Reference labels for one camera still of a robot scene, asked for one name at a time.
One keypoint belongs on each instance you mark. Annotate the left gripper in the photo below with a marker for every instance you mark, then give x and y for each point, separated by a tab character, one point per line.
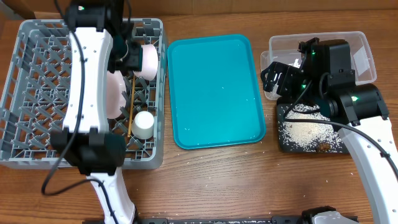
135	64

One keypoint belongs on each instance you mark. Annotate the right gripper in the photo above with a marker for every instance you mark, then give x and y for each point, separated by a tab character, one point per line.
274	76

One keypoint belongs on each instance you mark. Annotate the small pink bowl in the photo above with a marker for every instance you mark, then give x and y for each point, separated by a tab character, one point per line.
150	63

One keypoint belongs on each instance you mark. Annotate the large pink plate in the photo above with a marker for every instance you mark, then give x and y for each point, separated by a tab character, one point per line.
114	99

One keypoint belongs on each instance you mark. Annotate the pile of white rice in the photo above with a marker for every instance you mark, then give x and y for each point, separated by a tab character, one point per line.
304	130

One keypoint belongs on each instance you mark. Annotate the brown food scrap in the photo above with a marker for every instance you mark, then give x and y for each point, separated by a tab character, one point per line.
323	147

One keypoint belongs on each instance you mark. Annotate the white cup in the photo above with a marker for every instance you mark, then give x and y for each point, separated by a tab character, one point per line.
143	125

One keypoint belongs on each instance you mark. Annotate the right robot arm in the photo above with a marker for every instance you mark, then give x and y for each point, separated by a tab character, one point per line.
357	112

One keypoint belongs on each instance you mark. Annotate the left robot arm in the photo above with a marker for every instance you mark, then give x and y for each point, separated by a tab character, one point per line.
101	45

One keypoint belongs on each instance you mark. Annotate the grey dishwasher rack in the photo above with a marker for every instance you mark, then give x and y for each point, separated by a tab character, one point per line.
36	91

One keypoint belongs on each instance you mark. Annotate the clear plastic bin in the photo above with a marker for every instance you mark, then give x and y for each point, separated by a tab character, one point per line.
361	56

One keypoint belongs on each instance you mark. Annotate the black tray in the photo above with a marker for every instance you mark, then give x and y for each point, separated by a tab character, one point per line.
281	143

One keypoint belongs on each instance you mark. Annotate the teal serving tray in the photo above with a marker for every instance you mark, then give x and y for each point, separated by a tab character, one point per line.
214	92

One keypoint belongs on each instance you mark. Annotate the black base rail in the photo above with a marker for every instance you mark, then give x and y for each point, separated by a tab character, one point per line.
272	220

